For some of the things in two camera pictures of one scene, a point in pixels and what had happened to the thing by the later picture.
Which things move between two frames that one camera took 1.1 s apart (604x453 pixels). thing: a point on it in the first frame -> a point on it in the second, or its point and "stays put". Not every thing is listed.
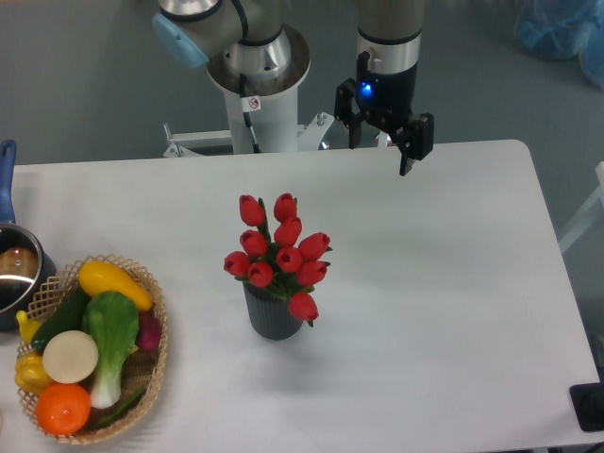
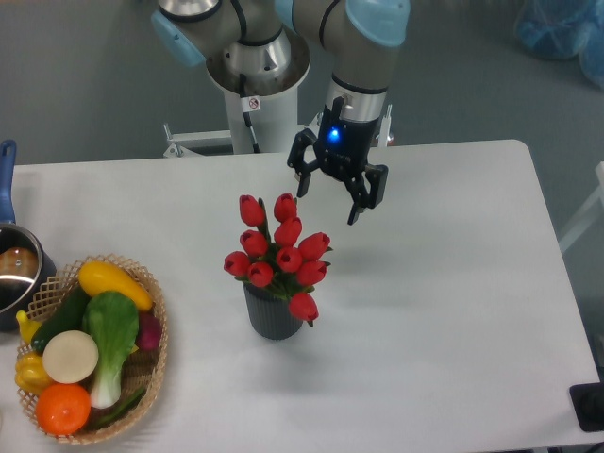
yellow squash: x=100 y=276 stays put
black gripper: x=386 y=98 -> x=343 y=148
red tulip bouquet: x=274 y=254 stays put
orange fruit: x=63 y=409 stays put
